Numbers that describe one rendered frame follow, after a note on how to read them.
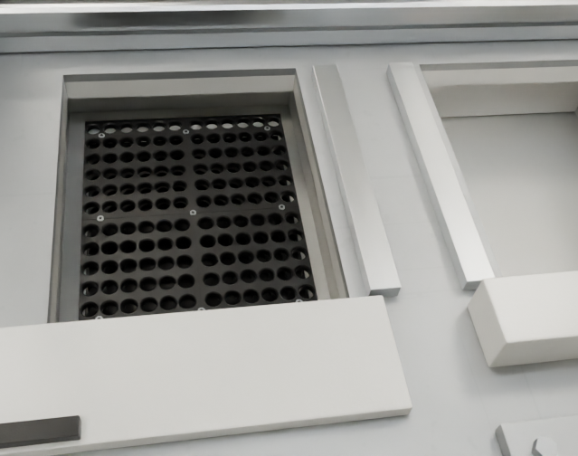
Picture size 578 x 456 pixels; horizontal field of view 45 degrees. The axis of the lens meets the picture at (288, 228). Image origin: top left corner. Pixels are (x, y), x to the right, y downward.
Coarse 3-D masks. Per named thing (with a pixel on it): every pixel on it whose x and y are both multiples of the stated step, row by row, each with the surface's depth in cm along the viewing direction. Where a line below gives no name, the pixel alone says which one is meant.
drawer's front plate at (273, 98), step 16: (144, 96) 71; (160, 96) 71; (176, 96) 72; (192, 96) 72; (208, 96) 72; (224, 96) 72; (240, 96) 73; (256, 96) 73; (272, 96) 73; (288, 96) 74
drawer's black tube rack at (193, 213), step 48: (96, 144) 64; (144, 144) 65; (192, 144) 61; (240, 144) 62; (96, 192) 61; (144, 192) 62; (192, 192) 58; (240, 192) 58; (288, 192) 59; (96, 240) 54; (144, 240) 55; (192, 240) 55; (240, 240) 60; (288, 240) 56; (96, 288) 55; (144, 288) 56; (192, 288) 52; (240, 288) 53; (288, 288) 53
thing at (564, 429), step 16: (560, 416) 42; (576, 416) 42; (496, 432) 42; (512, 432) 41; (528, 432) 42; (544, 432) 42; (560, 432) 42; (576, 432) 42; (512, 448) 41; (528, 448) 41; (544, 448) 40; (560, 448) 41; (576, 448) 41
